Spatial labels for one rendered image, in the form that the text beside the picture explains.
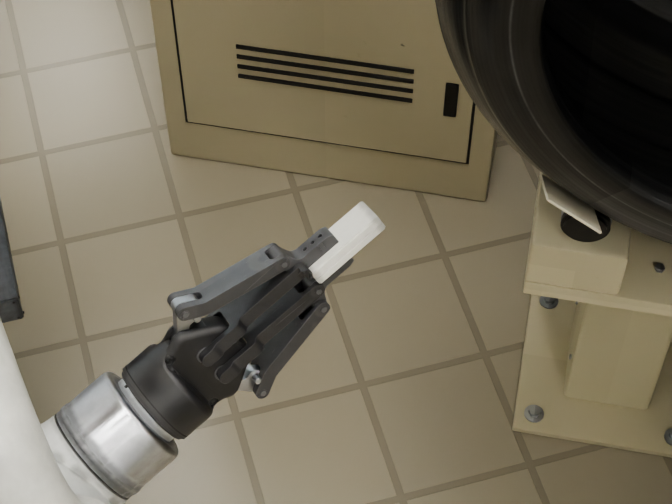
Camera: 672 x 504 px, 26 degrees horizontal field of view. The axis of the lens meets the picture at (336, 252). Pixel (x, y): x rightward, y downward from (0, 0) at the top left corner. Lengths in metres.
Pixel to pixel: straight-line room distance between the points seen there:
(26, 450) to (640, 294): 0.65
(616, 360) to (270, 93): 0.69
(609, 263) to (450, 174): 1.09
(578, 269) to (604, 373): 0.84
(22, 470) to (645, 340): 1.28
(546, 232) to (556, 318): 0.99
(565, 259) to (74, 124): 1.41
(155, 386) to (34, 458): 0.18
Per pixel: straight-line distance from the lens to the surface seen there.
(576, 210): 1.25
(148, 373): 1.14
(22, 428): 0.98
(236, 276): 1.14
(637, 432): 2.24
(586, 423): 2.24
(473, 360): 2.29
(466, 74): 1.16
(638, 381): 2.20
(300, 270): 1.14
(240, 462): 2.19
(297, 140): 2.43
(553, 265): 1.36
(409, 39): 2.20
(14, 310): 1.61
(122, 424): 1.14
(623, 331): 2.09
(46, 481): 0.99
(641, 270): 1.41
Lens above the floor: 1.93
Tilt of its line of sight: 54 degrees down
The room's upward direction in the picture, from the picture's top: straight up
